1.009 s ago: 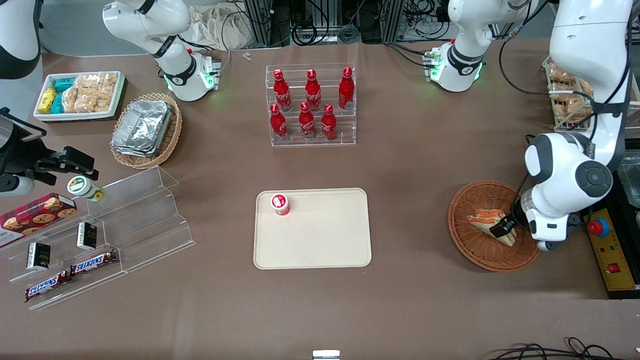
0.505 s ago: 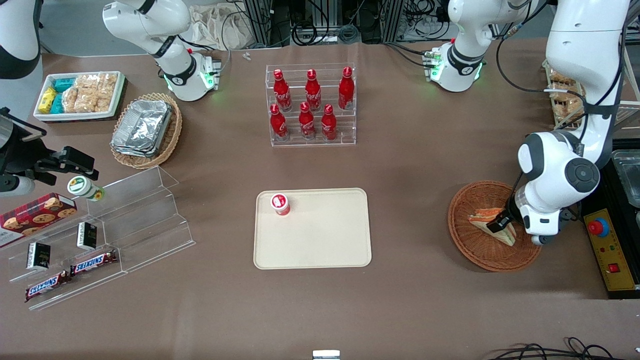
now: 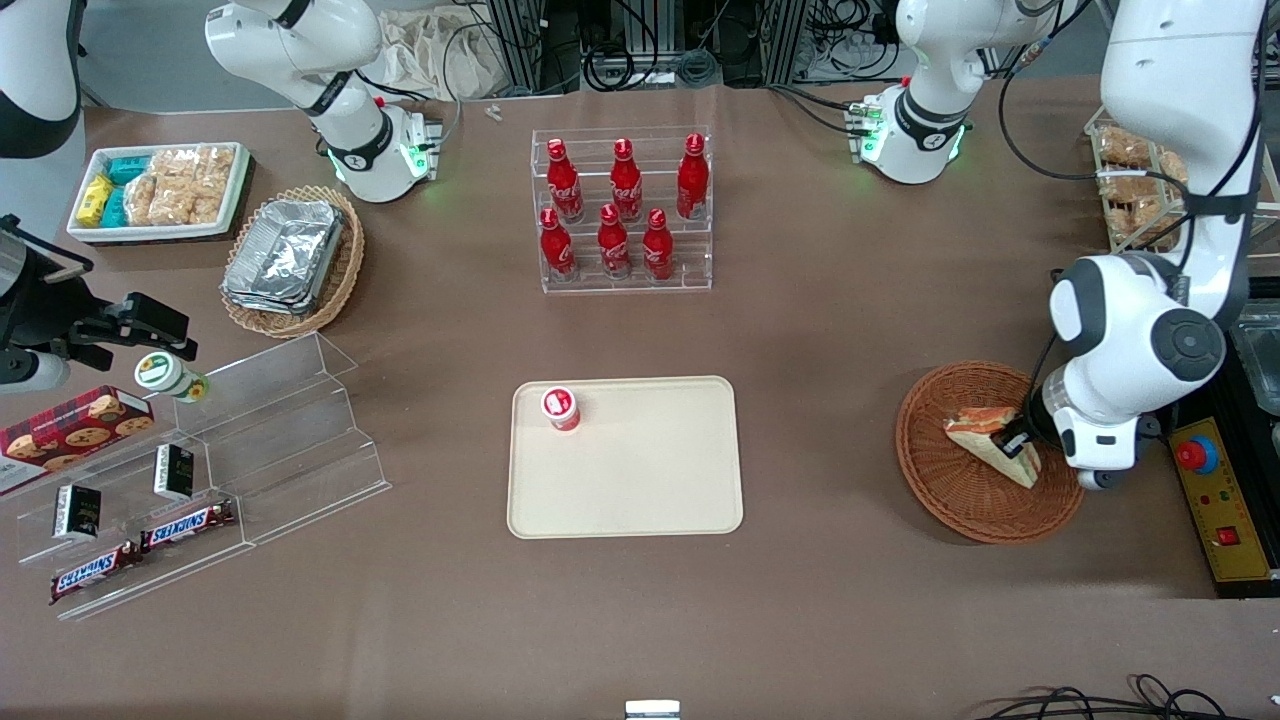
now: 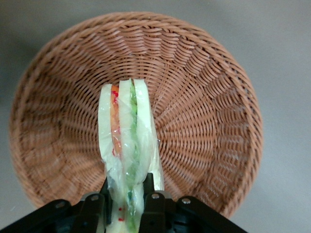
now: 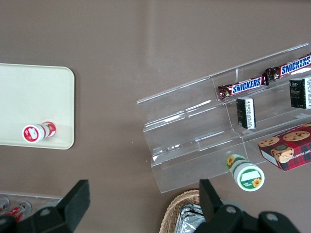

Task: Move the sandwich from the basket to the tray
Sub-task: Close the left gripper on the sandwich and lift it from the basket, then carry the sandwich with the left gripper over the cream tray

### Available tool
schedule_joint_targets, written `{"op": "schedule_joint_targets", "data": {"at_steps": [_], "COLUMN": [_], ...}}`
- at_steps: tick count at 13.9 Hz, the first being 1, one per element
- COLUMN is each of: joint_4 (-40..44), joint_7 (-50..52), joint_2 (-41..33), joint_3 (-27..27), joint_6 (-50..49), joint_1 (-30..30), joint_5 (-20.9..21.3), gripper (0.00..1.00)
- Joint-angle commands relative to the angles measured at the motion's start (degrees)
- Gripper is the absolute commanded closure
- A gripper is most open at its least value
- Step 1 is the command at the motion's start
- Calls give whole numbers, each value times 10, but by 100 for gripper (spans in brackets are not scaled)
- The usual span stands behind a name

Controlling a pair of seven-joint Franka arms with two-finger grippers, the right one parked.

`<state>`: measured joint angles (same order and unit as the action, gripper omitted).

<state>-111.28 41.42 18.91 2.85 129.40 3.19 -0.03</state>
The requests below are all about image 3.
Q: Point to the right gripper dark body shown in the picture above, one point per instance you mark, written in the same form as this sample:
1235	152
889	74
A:
42	307

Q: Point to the triangular sandwich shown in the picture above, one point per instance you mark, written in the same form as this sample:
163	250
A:
980	435

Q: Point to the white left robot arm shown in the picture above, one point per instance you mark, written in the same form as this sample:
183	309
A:
1180	100

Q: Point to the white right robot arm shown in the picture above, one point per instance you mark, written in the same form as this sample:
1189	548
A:
350	120

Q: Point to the brown round wicker basket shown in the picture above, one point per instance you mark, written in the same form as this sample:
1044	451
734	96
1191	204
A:
960	500

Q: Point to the white rectangular snack tray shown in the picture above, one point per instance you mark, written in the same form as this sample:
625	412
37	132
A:
160	232

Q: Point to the aluminium foil tray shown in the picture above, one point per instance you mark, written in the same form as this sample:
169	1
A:
270	303
290	245

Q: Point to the light oval wicker basket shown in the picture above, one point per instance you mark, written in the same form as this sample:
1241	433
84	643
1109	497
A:
350	260

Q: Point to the beige plastic serving tray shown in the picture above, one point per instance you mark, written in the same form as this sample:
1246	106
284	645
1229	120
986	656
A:
640	480

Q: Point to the green-lidded white cup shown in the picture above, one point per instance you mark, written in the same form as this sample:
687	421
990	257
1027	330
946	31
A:
165	375

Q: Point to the red cookie box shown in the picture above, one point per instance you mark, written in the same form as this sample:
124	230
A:
70	430

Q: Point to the yellow snack packet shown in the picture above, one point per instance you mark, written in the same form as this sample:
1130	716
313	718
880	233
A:
95	200

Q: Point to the teal snack packet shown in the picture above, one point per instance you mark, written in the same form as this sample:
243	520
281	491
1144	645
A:
115	208
128	170

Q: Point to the clear rice cracker bag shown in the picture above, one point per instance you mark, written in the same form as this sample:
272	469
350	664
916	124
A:
215	163
175	163
142	198
210	202
172	202

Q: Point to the small black box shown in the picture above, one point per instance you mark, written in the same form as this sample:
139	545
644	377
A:
76	512
174	472

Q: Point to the clear acrylic stepped shelf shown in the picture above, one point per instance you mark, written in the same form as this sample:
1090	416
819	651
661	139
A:
120	480
300	440

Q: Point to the yellow emergency stop box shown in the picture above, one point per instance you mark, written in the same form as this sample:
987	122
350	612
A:
1225	500

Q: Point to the black equipment stand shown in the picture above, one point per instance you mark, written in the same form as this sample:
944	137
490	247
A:
1250	440

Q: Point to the clear plastic container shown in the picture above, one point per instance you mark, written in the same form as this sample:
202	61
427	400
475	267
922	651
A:
1262	360

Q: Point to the Snickers chocolate bar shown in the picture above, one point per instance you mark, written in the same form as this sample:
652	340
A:
188	526
95	572

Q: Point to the clear fried snack bag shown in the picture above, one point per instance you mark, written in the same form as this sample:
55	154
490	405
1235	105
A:
1125	187
1170	168
1122	146
1140	222

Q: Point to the clear acrylic bottle rack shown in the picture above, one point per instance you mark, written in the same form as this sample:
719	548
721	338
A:
690	255

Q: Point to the beige cloth bag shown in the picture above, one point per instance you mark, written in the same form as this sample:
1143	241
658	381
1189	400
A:
440	55

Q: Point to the red cola bottle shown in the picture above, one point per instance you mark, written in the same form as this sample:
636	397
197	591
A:
557	250
564	185
692	180
614	248
626	185
657	250

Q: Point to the red-lidded small cup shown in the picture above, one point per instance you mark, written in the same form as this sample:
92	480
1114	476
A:
561	408

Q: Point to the small white device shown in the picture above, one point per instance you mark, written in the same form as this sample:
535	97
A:
652	710

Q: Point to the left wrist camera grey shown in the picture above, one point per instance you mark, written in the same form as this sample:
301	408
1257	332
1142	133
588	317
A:
1098	478

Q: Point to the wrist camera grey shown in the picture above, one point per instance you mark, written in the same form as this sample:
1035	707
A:
30	370
1098	478

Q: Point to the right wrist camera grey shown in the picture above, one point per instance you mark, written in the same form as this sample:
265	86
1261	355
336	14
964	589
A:
30	370

